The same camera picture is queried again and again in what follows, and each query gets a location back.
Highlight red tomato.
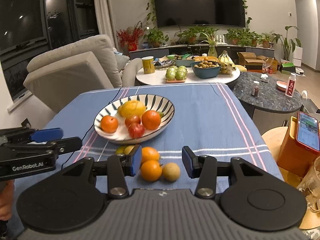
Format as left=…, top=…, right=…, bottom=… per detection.
left=128, top=123, right=145, bottom=139
left=125, top=115, right=141, bottom=127

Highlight large orange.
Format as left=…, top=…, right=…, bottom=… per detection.
left=141, top=110, right=161, bottom=131

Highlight large yellow lemon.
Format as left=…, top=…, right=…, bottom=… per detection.
left=118, top=100, right=146, bottom=118

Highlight yellow green small fruits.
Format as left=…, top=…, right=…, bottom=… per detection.
left=115, top=145, right=135, bottom=155

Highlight person's left hand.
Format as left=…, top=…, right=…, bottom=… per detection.
left=0, top=180, right=15, bottom=221

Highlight small orange mandarin back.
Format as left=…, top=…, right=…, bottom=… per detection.
left=141, top=146, right=160, bottom=164

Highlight small orange mandarin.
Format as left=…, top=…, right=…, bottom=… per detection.
left=141, top=146, right=160, bottom=164
left=140, top=160, right=162, bottom=182

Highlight small orange mandarin front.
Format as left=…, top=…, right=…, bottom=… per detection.
left=140, top=160, right=162, bottom=182

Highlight tan round longan fruit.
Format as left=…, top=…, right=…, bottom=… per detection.
left=162, top=163, right=181, bottom=182

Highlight beige sofa armchair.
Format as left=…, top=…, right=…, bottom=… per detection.
left=23, top=35, right=143, bottom=113

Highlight white bowl dark leaf pattern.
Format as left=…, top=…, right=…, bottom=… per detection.
left=94, top=94, right=175, bottom=145

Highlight dark marble round table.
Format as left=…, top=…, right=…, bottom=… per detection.
left=233, top=72, right=303, bottom=116

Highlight orange box stand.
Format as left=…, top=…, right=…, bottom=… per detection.
left=276, top=116, right=319, bottom=178

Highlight small dark spice jar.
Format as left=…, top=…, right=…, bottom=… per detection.
left=251, top=81, right=260, bottom=97

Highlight teal bowl of longans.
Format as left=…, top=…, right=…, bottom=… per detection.
left=191, top=61, right=221, bottom=79

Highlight green apples on tray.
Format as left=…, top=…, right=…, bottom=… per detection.
left=165, top=66, right=188, bottom=83

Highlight white round coffee table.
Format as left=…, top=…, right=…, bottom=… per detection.
left=136, top=60, right=240, bottom=86

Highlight yellow cylindrical can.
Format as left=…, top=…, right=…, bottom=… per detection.
left=142, top=56, right=155, bottom=74

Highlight clear glass pitcher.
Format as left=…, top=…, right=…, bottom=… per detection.
left=297, top=157, right=320, bottom=213

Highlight banana bunch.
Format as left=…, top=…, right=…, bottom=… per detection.
left=217, top=50, right=236, bottom=74

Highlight smartphone red case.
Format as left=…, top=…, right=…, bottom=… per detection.
left=296, top=112, right=319, bottom=152

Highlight cardboard box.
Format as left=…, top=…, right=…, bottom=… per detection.
left=238, top=52, right=278, bottom=74

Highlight white bottle red label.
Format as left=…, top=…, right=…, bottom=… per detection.
left=285, top=73, right=296, bottom=98

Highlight red flower plant pot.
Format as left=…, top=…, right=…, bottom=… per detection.
left=116, top=21, right=144, bottom=52

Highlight glass vase with plant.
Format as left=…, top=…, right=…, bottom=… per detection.
left=201, top=29, right=218, bottom=57

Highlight black cable on cloth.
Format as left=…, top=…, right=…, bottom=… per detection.
left=61, top=87, right=122, bottom=170

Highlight black wall television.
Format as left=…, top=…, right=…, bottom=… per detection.
left=155, top=0, right=246, bottom=27

